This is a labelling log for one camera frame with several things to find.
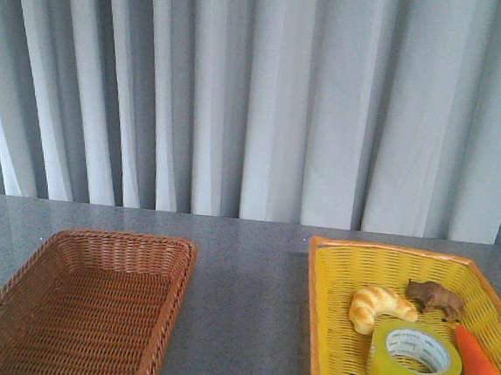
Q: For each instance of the yellow packing tape roll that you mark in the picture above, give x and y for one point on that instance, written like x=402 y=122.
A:
x=402 y=348

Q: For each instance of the yellow plastic woven basket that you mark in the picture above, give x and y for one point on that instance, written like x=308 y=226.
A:
x=337 y=268

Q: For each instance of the toy croissant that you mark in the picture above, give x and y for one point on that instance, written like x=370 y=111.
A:
x=370 y=302

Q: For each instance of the grey pleated curtain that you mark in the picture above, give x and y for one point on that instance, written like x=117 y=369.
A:
x=379 y=116

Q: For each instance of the brown wicker basket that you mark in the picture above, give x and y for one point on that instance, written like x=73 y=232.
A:
x=92 y=302

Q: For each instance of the brown toy animal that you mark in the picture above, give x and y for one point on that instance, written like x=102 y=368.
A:
x=433 y=295

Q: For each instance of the orange toy carrot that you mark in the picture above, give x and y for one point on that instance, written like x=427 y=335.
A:
x=474 y=359

